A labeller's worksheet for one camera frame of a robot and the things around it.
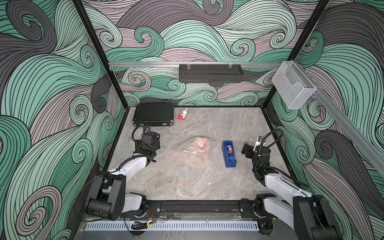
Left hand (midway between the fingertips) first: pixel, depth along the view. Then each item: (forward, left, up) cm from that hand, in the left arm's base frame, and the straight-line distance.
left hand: (146, 138), depth 89 cm
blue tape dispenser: (-7, -50, -4) cm, 51 cm away
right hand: (-3, -64, -1) cm, 64 cm away
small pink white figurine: (+25, -20, -7) cm, 33 cm away
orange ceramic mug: (-3, -33, -2) cm, 33 cm away
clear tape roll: (-5, -51, -3) cm, 51 cm away
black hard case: (+29, +2, -8) cm, 30 cm away
